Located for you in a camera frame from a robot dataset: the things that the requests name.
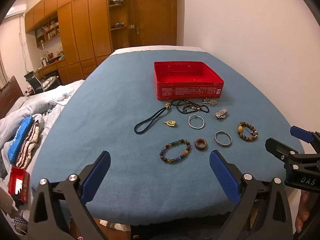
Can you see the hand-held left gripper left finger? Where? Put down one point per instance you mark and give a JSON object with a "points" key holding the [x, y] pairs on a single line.
{"points": [[96, 177]]}

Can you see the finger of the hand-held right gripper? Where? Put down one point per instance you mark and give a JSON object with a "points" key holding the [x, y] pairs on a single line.
{"points": [[301, 133], [277, 148]]}

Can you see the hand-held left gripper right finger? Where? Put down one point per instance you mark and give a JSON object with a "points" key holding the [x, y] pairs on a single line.
{"points": [[223, 177]]}

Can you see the silver band bangle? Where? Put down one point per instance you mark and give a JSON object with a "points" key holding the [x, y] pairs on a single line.
{"points": [[216, 141]]}

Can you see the silver watch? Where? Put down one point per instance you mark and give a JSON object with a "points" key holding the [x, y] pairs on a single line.
{"points": [[221, 113]]}

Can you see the gold pendant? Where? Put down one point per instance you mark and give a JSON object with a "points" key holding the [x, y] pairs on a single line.
{"points": [[170, 123]]}

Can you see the red tin box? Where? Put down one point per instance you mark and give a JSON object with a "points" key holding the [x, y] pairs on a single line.
{"points": [[190, 90]]}

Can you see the person's right hand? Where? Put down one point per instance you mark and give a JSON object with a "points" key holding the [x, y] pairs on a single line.
{"points": [[303, 212]]}

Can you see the folded striped clothes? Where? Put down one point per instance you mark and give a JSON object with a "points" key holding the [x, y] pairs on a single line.
{"points": [[28, 147]]}

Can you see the red tin lid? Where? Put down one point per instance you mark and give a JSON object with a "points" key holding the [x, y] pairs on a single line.
{"points": [[20, 177]]}

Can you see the blue folded cloth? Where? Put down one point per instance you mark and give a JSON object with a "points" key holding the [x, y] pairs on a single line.
{"points": [[18, 140]]}

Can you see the grey white duvet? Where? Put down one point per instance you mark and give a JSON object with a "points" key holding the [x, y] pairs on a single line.
{"points": [[32, 105]]}

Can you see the black office chair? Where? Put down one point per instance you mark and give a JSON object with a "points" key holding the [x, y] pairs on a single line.
{"points": [[33, 81]]}

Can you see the wooden desk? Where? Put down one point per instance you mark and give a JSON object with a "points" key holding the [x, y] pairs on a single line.
{"points": [[53, 66]]}

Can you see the brown wooden headboard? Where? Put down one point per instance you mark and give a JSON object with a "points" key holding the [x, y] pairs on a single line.
{"points": [[10, 92]]}

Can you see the wooden wardrobe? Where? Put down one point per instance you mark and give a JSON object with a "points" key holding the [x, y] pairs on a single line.
{"points": [[77, 30]]}

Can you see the wooden corner shelf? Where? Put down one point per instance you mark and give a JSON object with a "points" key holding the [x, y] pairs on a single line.
{"points": [[117, 27]]}

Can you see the wooden door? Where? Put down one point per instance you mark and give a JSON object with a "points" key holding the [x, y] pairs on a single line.
{"points": [[152, 17]]}

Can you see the white air conditioner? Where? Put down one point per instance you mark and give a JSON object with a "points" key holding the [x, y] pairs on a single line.
{"points": [[16, 11]]}

